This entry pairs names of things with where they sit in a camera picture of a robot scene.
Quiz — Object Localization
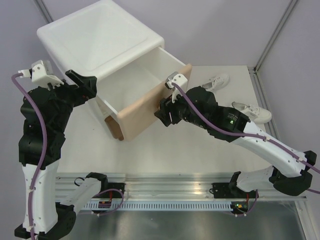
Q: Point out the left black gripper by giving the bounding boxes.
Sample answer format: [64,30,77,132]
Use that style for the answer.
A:
[44,68,99,131]

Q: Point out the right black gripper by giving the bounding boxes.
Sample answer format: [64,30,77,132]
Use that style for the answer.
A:
[154,86,209,130]

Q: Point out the beige drawer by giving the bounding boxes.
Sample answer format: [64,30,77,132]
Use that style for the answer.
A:
[96,47,193,141]

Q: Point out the brown drawer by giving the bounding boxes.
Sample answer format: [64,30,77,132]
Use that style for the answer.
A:
[104,115,124,141]

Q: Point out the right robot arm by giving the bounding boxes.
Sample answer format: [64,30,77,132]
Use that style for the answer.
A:
[154,86,317,198]

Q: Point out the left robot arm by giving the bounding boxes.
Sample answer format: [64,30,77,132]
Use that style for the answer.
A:
[14,70,109,240]

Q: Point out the white plastic shoe cabinet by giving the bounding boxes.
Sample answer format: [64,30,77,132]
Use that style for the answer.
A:
[36,0,165,126]

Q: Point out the white sneaker far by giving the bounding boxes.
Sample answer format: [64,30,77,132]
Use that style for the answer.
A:
[202,73,230,92]

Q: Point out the white sneaker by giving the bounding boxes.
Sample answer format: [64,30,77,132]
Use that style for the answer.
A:
[202,73,230,92]
[231,101,272,125]

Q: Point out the white sneaker near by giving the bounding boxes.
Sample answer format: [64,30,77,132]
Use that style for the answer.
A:
[231,101,272,125]

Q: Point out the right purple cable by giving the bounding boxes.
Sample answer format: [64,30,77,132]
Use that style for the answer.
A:
[172,83,320,195]

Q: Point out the purple cable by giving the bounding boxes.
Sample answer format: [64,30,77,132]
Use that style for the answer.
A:
[172,83,320,195]
[11,72,48,236]

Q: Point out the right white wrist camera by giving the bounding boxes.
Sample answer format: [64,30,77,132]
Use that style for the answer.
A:
[165,72,189,103]

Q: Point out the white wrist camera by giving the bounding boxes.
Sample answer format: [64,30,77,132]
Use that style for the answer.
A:
[18,60,64,90]
[165,72,189,103]

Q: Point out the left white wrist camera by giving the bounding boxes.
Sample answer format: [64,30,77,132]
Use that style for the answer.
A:
[18,60,64,90]

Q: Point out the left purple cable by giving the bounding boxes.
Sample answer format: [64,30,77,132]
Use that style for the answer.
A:
[11,72,48,236]

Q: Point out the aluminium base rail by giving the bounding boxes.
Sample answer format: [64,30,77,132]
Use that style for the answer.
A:
[55,172,307,202]

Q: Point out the left aluminium frame post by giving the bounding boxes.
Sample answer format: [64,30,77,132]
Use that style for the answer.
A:
[34,0,54,24]

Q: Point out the aluminium frame post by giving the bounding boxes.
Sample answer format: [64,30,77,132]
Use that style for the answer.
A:
[34,0,54,24]
[252,0,300,74]

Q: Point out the white slotted cable duct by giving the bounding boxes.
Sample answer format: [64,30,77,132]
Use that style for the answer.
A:
[83,200,247,212]

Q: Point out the right aluminium frame post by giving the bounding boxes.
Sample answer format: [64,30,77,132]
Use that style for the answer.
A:
[252,0,300,74]

